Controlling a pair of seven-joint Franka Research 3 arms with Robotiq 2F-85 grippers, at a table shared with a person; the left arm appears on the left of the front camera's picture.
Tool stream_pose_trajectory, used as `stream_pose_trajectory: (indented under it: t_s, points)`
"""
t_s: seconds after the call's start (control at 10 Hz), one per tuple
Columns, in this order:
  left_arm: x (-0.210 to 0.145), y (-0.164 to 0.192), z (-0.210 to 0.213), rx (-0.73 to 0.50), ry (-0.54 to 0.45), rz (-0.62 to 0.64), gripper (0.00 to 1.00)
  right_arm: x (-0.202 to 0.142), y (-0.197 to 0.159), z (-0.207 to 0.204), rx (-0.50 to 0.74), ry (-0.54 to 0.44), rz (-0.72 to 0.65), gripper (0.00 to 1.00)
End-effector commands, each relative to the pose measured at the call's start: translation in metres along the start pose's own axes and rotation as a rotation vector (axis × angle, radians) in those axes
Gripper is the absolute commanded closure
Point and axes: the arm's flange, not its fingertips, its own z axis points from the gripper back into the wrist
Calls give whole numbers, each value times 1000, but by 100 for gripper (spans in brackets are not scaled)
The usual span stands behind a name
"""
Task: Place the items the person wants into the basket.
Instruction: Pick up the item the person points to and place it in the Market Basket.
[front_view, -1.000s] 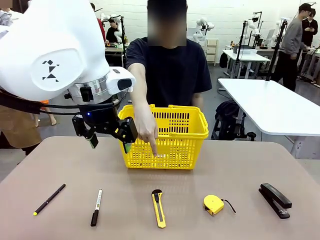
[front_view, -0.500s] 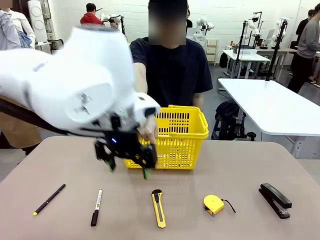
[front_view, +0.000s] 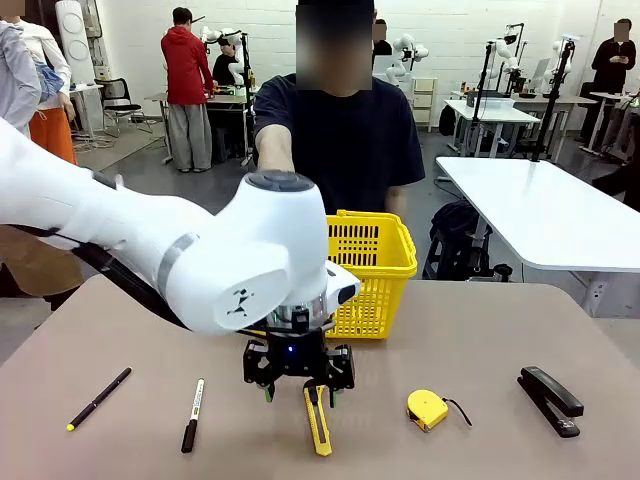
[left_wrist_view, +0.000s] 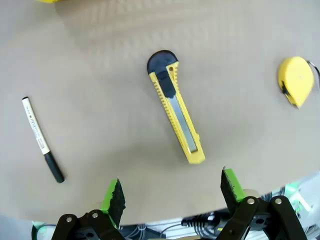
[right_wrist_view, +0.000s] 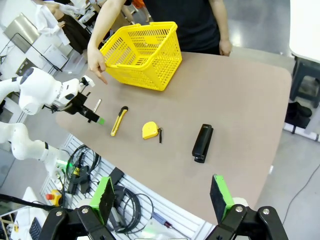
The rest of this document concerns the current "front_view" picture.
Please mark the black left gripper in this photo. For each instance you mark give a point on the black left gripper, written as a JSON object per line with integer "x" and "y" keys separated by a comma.
{"x": 296, "y": 352}

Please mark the yellow utility knife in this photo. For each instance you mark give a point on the yellow utility knife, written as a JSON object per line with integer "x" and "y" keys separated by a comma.
{"x": 320, "y": 425}

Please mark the black white marker pen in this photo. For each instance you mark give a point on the black white marker pen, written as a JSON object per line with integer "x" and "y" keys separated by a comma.
{"x": 194, "y": 412}

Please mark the black pen yellow tip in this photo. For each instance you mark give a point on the black pen yellow tip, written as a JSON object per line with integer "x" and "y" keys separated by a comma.
{"x": 100, "y": 398}

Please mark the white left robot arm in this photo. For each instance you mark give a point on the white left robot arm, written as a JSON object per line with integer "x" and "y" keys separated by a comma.
{"x": 125, "y": 240}

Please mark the person's right forearm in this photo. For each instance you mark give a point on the person's right forearm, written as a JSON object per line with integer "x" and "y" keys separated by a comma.
{"x": 275, "y": 150}

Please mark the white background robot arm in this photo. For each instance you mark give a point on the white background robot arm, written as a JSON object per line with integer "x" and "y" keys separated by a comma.
{"x": 565, "y": 50}
{"x": 407, "y": 52}
{"x": 220, "y": 36}
{"x": 505, "y": 55}

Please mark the person's left forearm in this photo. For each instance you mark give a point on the person's left forearm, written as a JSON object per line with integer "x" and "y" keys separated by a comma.
{"x": 396, "y": 202}

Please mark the yellow plastic shopping basket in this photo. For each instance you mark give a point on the yellow plastic shopping basket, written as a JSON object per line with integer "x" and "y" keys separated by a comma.
{"x": 380, "y": 290}

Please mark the person in navy t-shirt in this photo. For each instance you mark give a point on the person in navy t-shirt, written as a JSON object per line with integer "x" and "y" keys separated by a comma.
{"x": 350, "y": 145}

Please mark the seated person in black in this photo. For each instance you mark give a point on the seated person in black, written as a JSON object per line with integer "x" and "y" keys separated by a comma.
{"x": 225, "y": 65}

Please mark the person in red hoodie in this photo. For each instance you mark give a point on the person in red hoodie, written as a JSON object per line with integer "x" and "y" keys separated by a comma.
{"x": 186, "y": 65}

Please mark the background person behind head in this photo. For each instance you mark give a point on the background person behind head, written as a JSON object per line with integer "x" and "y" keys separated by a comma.
{"x": 381, "y": 42}

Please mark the standing person in black jacket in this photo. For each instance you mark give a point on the standing person in black jacket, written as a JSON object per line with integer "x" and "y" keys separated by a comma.
{"x": 615, "y": 60}

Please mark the yellow tape measure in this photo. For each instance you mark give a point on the yellow tape measure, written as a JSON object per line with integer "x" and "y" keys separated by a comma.
{"x": 426, "y": 407}

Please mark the black backpack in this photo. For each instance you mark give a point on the black backpack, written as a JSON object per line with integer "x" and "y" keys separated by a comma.
{"x": 457, "y": 230}

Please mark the black stapler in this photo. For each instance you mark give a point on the black stapler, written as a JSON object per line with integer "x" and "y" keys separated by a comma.
{"x": 550, "y": 400}

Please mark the large white table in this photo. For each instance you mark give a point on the large white table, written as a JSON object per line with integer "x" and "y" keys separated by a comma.
{"x": 540, "y": 215}

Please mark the white drawer cabinet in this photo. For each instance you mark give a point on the white drawer cabinet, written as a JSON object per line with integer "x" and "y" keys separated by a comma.
{"x": 425, "y": 102}

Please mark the white background table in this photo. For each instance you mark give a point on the white background table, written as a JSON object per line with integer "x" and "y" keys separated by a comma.
{"x": 492, "y": 112}

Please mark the black office chair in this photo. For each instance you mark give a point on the black office chair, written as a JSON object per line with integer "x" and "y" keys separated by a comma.
{"x": 117, "y": 100}

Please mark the white tower air conditioner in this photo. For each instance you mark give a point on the white tower air conditioner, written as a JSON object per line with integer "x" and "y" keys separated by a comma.
{"x": 75, "y": 40}

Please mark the mannequin in brown apron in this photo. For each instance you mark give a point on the mannequin in brown apron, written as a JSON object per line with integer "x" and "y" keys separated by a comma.
{"x": 17, "y": 85}

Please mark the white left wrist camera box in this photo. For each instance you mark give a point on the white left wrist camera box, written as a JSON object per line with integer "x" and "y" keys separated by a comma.
{"x": 346, "y": 290}

